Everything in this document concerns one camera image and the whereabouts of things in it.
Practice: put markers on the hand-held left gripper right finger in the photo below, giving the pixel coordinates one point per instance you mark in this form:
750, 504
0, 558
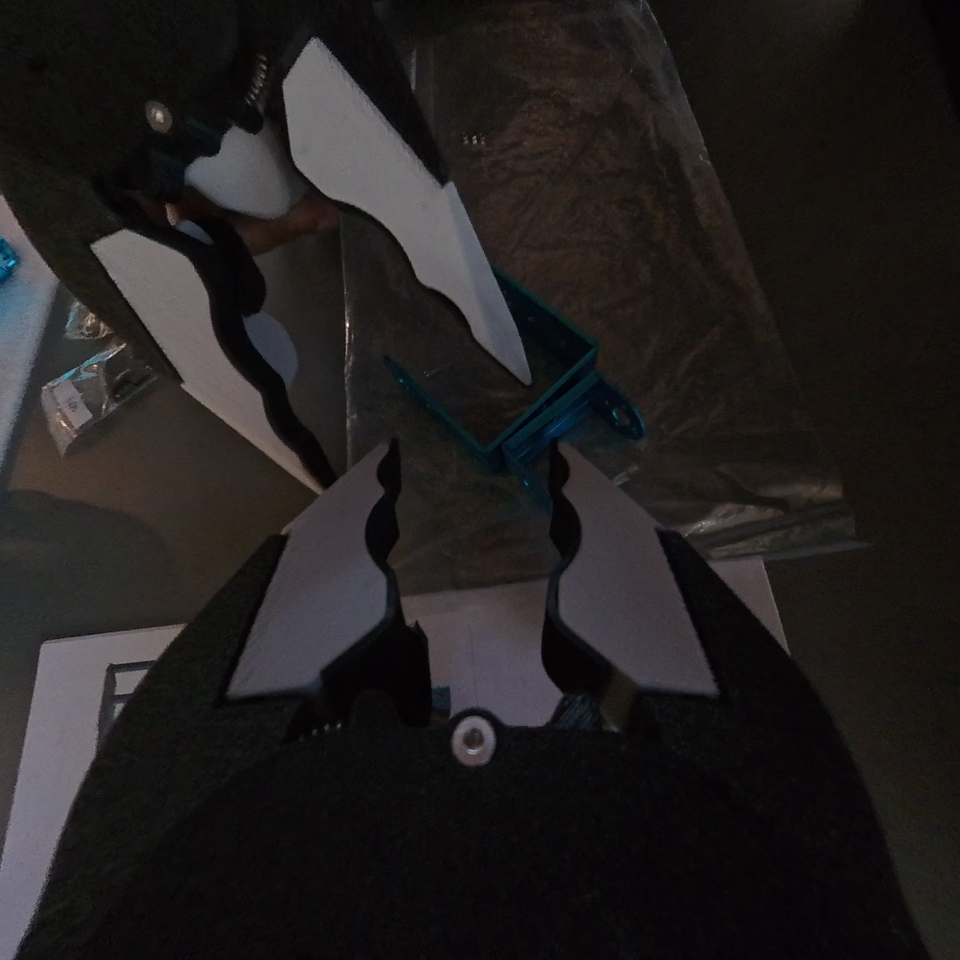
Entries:
637, 600

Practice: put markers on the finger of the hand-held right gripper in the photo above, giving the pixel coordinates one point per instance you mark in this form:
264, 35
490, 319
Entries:
172, 300
360, 150

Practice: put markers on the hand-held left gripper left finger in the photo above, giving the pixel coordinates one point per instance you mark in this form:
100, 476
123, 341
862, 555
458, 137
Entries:
307, 600

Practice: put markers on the blue metal bracket assembly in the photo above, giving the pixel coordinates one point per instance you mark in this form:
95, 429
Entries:
540, 431

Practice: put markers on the clear plastic bag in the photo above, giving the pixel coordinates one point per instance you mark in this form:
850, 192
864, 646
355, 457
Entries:
637, 225

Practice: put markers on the grey desk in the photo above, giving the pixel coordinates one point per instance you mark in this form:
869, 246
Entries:
862, 375

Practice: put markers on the person's right hand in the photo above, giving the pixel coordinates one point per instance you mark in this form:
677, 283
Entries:
292, 229

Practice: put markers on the scattered small parts bags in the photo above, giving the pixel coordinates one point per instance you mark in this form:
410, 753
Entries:
82, 405

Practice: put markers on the white foam slab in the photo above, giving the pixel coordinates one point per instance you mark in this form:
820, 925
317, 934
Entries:
22, 360

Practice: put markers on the assembly instruction manual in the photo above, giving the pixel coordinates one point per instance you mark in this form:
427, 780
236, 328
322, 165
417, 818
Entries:
75, 712

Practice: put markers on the blue perforated plate bracket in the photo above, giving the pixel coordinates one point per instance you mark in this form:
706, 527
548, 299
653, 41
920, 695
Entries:
7, 262

